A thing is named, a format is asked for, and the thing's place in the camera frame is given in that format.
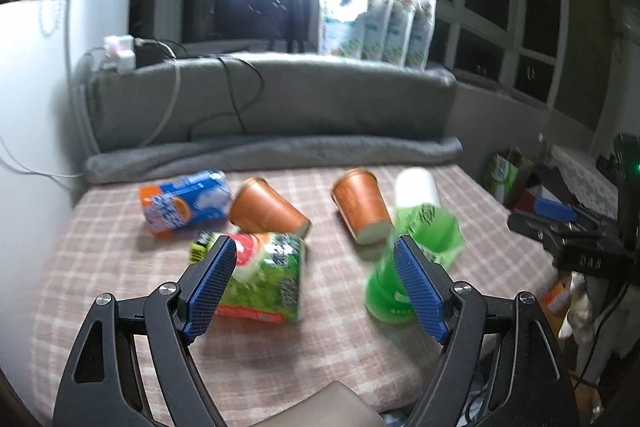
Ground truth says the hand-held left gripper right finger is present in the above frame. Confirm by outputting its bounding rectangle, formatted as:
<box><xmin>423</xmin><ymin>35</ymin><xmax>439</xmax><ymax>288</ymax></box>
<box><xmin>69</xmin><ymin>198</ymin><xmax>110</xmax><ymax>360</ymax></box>
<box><xmin>393</xmin><ymin>235</ymin><xmax>582</xmax><ymax>427</ymax></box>

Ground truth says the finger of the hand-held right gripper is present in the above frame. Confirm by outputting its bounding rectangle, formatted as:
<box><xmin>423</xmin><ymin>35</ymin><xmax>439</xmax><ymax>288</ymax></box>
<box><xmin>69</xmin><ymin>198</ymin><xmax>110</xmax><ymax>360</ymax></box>
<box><xmin>507</xmin><ymin>212</ymin><xmax>598</xmax><ymax>255</ymax></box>
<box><xmin>532</xmin><ymin>167</ymin><xmax>620</xmax><ymax>234</ymax></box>

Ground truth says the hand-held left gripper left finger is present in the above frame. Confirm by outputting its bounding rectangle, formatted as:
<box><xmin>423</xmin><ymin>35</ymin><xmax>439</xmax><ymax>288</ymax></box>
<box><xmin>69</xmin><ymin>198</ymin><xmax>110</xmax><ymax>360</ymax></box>
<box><xmin>52</xmin><ymin>235</ymin><xmax>238</xmax><ymax>427</ymax></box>

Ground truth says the green and white bottle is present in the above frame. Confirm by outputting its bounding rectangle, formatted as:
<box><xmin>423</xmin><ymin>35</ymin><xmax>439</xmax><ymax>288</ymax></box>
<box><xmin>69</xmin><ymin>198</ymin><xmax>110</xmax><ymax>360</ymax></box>
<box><xmin>364</xmin><ymin>203</ymin><xmax>466</xmax><ymax>324</ymax></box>

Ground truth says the brown paper cup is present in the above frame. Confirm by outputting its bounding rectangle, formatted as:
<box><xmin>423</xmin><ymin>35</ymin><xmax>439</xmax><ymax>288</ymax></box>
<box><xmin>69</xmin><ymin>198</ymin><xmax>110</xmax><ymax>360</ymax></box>
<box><xmin>228</xmin><ymin>177</ymin><xmax>312</xmax><ymax>238</ymax></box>
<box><xmin>331</xmin><ymin>168</ymin><xmax>393</xmax><ymax>245</ymax></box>

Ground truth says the white cup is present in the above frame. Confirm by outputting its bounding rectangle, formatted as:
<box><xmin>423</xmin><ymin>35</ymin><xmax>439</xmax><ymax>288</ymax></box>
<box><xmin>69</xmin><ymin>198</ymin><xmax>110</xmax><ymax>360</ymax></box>
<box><xmin>394</xmin><ymin>167</ymin><xmax>443</xmax><ymax>210</ymax></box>

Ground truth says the white lace cloth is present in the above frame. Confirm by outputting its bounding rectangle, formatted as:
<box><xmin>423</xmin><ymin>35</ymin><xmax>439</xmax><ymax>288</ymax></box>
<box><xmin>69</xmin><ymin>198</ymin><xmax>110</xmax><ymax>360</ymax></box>
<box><xmin>542</xmin><ymin>142</ymin><xmax>621</xmax><ymax>220</ymax></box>

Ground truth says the green snack packet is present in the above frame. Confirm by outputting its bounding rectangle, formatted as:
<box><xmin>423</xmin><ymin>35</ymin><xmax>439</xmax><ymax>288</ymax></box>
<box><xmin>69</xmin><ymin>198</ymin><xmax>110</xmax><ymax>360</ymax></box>
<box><xmin>189</xmin><ymin>231</ymin><xmax>307</xmax><ymax>324</ymax></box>

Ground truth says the green carton box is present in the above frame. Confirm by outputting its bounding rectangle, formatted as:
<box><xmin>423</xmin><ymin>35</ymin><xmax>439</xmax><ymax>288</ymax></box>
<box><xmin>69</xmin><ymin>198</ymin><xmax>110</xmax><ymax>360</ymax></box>
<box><xmin>481</xmin><ymin>148</ymin><xmax>534</xmax><ymax>208</ymax></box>

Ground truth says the blue and orange snack packet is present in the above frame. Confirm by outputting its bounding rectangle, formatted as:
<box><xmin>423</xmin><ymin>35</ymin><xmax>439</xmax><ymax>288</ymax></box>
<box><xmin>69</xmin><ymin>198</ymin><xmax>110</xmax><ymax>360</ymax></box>
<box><xmin>138</xmin><ymin>170</ymin><xmax>233</xmax><ymax>235</ymax></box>

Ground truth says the beige pillow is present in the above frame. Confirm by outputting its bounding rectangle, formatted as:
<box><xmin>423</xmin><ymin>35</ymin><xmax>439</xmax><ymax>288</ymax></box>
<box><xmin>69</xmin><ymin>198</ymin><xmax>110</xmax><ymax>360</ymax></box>
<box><xmin>260</xmin><ymin>380</ymin><xmax>387</xmax><ymax>427</ymax></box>

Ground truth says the rolled grey blanket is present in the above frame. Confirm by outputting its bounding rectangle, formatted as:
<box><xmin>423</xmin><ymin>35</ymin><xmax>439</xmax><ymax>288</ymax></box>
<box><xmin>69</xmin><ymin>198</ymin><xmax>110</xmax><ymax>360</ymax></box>
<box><xmin>82</xmin><ymin>135</ymin><xmax>463</xmax><ymax>185</ymax></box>

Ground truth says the grey cushion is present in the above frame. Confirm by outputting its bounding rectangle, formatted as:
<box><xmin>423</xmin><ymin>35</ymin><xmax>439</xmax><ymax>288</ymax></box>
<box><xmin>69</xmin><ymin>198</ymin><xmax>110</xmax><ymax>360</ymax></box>
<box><xmin>84</xmin><ymin>52</ymin><xmax>458</xmax><ymax>154</ymax></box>

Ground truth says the white power adapter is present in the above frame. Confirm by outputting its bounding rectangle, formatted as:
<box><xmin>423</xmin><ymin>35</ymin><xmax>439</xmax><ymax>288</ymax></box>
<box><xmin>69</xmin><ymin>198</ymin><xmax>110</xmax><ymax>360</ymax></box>
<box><xmin>101</xmin><ymin>35</ymin><xmax>137</xmax><ymax>74</ymax></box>

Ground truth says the black cable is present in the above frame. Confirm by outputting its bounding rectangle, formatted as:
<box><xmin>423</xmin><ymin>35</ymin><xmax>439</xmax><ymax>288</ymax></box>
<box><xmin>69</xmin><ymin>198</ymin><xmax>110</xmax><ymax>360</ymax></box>
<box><xmin>136</xmin><ymin>38</ymin><xmax>266</xmax><ymax>142</ymax></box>

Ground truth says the thin white wall cable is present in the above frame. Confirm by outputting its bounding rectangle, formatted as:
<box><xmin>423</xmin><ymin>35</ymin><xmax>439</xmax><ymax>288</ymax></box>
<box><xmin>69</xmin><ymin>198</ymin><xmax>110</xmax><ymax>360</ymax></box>
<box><xmin>0</xmin><ymin>134</ymin><xmax>83</xmax><ymax>180</ymax></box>

